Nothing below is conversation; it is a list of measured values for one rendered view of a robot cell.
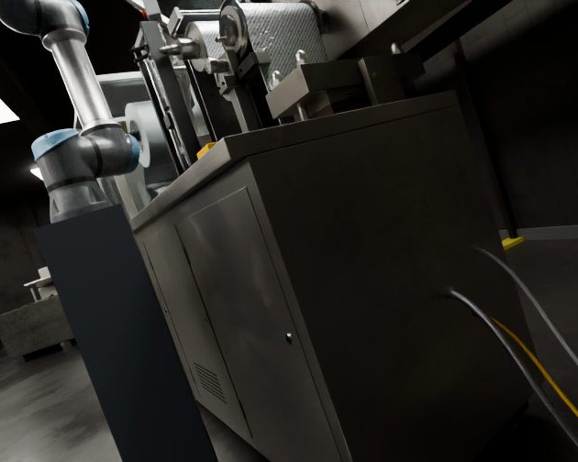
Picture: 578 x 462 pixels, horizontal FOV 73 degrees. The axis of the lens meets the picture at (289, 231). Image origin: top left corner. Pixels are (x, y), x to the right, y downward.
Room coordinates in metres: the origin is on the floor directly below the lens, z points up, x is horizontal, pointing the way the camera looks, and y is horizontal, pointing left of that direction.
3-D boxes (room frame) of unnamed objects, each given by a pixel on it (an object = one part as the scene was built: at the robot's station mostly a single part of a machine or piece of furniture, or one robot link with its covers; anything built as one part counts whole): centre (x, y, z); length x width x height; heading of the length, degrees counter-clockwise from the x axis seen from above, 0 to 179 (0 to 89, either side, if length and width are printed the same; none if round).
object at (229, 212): (1.90, 0.41, 0.43); 2.52 x 0.64 x 0.86; 31
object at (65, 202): (1.03, 0.50, 0.95); 0.15 x 0.15 x 0.10
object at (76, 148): (1.04, 0.49, 1.07); 0.13 x 0.12 x 0.14; 143
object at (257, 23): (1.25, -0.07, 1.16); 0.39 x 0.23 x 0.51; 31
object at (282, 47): (1.08, -0.17, 1.11); 0.23 x 0.01 x 0.18; 121
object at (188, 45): (1.27, 0.12, 1.34); 0.06 x 0.06 x 0.06; 31
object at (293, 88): (1.00, -0.26, 1.00); 0.40 x 0.16 x 0.06; 121
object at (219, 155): (1.89, 0.42, 0.88); 2.52 x 0.66 x 0.04; 31
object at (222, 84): (1.08, 0.02, 1.05); 0.06 x 0.05 x 0.31; 121
